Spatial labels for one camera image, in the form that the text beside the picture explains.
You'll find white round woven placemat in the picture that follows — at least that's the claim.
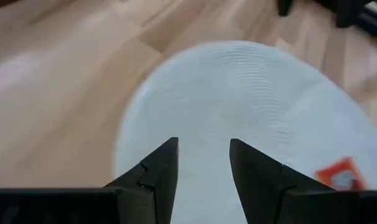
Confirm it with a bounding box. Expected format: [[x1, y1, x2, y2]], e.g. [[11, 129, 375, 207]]
[[113, 40, 377, 224]]

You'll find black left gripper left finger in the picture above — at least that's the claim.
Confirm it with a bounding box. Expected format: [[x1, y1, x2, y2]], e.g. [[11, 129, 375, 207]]
[[0, 136, 179, 224]]

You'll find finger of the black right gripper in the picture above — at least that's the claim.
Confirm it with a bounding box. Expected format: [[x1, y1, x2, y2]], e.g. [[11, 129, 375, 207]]
[[277, 0, 295, 17]]

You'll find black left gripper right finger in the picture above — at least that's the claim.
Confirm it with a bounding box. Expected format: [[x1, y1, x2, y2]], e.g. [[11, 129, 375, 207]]
[[228, 138, 377, 224]]

